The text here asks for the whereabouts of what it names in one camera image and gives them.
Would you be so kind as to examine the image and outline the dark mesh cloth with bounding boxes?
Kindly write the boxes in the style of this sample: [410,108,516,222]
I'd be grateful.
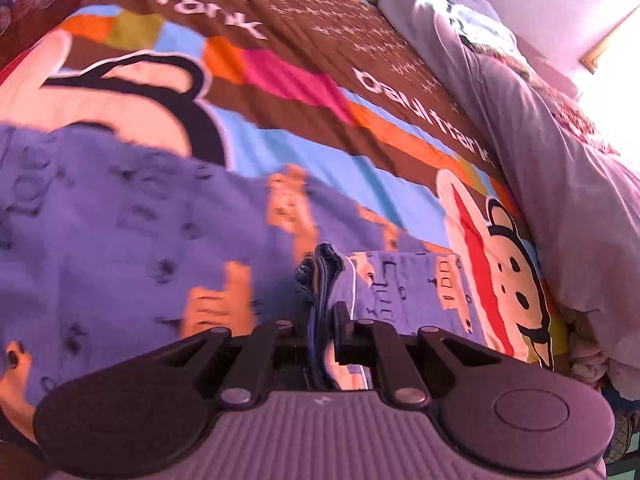
[602,407,640,467]

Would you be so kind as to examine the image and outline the blue patterned pants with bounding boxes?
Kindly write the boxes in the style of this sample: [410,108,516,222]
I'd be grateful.
[0,122,478,411]

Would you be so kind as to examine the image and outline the lilac duvet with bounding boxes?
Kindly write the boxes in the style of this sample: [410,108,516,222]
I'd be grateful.
[430,5,640,396]

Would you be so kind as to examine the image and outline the wooden picture frame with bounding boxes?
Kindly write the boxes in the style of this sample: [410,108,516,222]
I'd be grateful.
[580,7,640,76]

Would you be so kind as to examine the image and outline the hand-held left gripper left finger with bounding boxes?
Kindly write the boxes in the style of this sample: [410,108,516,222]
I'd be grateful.
[162,319,298,409]

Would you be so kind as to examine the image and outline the light blue quilt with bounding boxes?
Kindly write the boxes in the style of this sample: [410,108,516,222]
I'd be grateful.
[377,0,523,58]

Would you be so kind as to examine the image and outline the colourful printed bedsheet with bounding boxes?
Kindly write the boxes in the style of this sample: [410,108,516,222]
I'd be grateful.
[0,0,571,461]

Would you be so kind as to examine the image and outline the fluffy beige cloth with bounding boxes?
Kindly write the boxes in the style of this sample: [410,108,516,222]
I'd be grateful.
[567,307,613,388]

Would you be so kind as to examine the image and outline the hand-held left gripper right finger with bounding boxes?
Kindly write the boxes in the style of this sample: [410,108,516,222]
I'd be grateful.
[332,301,502,407]

